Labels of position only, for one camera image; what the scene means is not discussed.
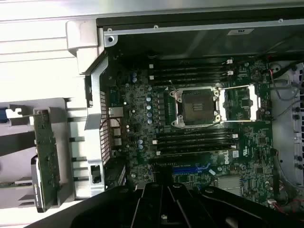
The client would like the blue expansion slot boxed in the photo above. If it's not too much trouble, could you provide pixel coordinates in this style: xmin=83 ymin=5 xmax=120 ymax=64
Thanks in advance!
xmin=171 ymin=163 xmax=212 ymax=177

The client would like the silver chipset heatsink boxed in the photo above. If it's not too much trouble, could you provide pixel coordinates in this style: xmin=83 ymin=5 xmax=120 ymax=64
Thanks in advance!
xmin=216 ymin=176 xmax=242 ymax=197

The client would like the silver square port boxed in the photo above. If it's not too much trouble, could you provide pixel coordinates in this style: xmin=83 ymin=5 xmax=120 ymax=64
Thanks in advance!
xmin=109 ymin=118 xmax=124 ymax=129

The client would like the green motherboard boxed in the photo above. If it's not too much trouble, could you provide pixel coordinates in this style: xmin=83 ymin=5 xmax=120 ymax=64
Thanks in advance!
xmin=106 ymin=56 xmax=276 ymax=214

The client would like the silver ethernet port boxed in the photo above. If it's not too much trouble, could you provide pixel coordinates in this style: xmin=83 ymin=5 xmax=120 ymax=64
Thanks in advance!
xmin=108 ymin=106 xmax=124 ymax=119

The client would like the CPU socket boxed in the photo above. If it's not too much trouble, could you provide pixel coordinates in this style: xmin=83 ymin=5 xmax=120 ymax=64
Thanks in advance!
xmin=169 ymin=86 xmax=226 ymax=127

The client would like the grey parts rack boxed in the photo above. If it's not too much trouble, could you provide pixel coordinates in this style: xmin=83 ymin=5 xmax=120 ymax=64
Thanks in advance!
xmin=0 ymin=96 xmax=80 ymax=214

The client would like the open black PC case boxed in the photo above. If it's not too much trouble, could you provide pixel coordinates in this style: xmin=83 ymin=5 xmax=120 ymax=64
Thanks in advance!
xmin=66 ymin=6 xmax=304 ymax=228

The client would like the grey metal disk bay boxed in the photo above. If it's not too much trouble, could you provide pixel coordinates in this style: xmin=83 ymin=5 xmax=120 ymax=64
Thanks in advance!
xmin=269 ymin=59 xmax=304 ymax=198

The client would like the thin metal locking lever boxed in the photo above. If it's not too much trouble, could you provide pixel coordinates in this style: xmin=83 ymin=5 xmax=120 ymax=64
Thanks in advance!
xmin=168 ymin=79 xmax=178 ymax=93

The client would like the silver socket cover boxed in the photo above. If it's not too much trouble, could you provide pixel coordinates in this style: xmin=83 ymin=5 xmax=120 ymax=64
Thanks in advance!
xmin=218 ymin=84 xmax=262 ymax=122

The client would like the red wire white plug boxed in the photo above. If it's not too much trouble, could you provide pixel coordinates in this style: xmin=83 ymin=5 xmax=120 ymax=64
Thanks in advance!
xmin=267 ymin=198 xmax=304 ymax=216

